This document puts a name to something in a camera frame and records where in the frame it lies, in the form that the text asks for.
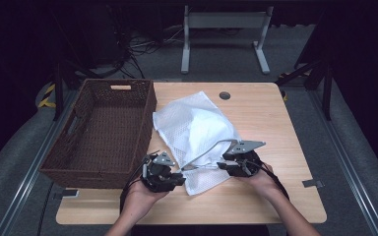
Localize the grey metal stand frame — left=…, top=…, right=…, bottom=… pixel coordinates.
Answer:
left=180, top=4, right=275, bottom=76

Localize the white cloth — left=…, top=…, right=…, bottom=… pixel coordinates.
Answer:
left=152, top=90, right=244, bottom=197

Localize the brown wicker basket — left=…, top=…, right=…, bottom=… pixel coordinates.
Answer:
left=38, top=78, right=158, bottom=190

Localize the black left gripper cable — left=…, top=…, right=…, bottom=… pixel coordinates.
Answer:
left=119, top=156, right=152, bottom=214

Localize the white garment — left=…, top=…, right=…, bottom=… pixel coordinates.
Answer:
left=176, top=107, right=241, bottom=165

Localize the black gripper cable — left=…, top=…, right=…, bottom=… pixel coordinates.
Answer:
left=119, top=156, right=152, bottom=214
left=242, top=159, right=290, bottom=202

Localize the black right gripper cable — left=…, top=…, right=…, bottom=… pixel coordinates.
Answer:
left=242, top=159, right=290, bottom=202

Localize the black metal stand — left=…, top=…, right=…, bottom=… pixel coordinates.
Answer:
left=275, top=9, right=336, bottom=122
left=50, top=9, right=126, bottom=122

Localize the yellow black striped tape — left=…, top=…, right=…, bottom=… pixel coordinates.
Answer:
left=37, top=83, right=57, bottom=109

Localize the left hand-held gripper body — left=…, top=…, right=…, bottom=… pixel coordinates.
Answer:
left=140, top=151, right=178, bottom=194

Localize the grey metal floor rail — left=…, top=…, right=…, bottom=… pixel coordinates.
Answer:
left=0, top=89, right=80, bottom=236
left=306, top=88, right=378, bottom=236

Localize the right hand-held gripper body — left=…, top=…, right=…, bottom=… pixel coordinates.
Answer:
left=222, top=141, right=267, bottom=178

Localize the person's left hand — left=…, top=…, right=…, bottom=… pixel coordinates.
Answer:
left=121, top=179, right=169, bottom=224

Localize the person's right hand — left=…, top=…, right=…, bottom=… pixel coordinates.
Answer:
left=234, top=162, right=287, bottom=203

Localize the grey metal table bracket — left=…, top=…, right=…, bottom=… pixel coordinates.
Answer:
left=301, top=178, right=325, bottom=189
left=52, top=189, right=80, bottom=201

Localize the bundle of black floor cables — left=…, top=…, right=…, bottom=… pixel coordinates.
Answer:
left=111, top=6, right=185, bottom=80

